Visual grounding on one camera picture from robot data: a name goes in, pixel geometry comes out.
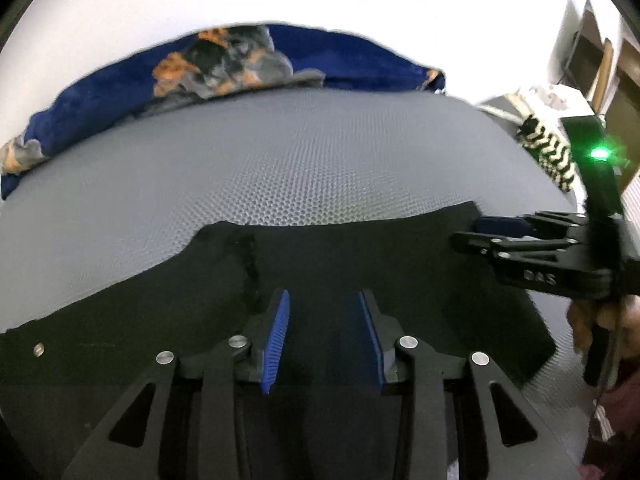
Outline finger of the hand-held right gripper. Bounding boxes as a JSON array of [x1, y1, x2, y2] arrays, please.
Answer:
[[451, 231, 593, 273], [474, 211, 591, 242]]

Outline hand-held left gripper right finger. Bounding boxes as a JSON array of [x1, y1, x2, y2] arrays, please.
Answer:
[[356, 289, 581, 480]]

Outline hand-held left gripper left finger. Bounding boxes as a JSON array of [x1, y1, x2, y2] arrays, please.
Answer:
[[60, 288, 292, 480]]

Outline black pants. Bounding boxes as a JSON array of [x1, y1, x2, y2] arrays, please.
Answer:
[[0, 200, 559, 480]]

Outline person's right hand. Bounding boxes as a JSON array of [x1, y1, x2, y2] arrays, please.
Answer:
[[567, 294, 640, 361]]

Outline black and white striped cloth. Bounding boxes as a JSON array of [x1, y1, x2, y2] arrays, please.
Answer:
[[517, 114, 587, 194]]

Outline person's dark red clothing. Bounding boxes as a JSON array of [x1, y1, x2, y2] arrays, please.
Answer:
[[582, 350, 640, 480]]

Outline grey mesh mattress pad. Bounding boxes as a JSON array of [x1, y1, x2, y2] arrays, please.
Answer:
[[0, 85, 601, 480]]

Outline wooden cabinet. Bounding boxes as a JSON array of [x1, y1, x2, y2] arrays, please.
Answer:
[[557, 0, 640, 131]]

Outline blue floral blanket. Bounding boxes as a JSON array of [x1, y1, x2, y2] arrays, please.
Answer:
[[0, 22, 447, 201]]

